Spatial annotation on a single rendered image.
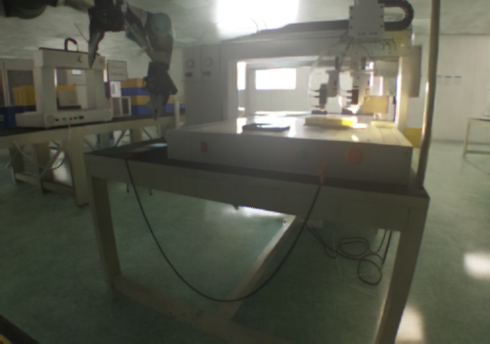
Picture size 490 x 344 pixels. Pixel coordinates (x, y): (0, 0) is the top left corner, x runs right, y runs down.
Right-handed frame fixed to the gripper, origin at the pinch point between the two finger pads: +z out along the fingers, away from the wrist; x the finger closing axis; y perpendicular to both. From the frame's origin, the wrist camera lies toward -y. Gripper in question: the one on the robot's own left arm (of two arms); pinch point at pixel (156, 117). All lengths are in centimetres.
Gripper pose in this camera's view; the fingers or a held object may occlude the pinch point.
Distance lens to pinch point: 111.2
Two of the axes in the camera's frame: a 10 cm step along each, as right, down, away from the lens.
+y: -3.5, -0.5, -9.4
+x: 9.3, 0.8, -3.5
